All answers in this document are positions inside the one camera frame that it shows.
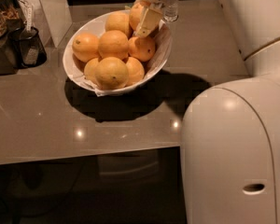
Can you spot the white oval bowl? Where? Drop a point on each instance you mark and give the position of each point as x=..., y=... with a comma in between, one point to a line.
x=73, y=66

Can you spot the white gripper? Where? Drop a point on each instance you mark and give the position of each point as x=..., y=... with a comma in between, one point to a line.
x=152, y=16

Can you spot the white box panel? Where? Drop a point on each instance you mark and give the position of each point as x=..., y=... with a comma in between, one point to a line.
x=58, y=17

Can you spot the front large orange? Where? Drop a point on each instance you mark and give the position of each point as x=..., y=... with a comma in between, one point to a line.
x=111, y=73

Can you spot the dark metal tray stand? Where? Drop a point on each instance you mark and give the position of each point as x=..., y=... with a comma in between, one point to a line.
x=9, y=59

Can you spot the front left small orange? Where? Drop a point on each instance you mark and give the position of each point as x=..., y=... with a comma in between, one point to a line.
x=90, y=68

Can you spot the clear plastic water bottle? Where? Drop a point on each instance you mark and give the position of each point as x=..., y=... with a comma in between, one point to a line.
x=171, y=12

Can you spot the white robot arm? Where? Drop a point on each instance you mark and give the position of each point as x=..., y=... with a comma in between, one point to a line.
x=230, y=147

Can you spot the white tag utensil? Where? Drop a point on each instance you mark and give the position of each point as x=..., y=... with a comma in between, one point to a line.
x=28, y=14

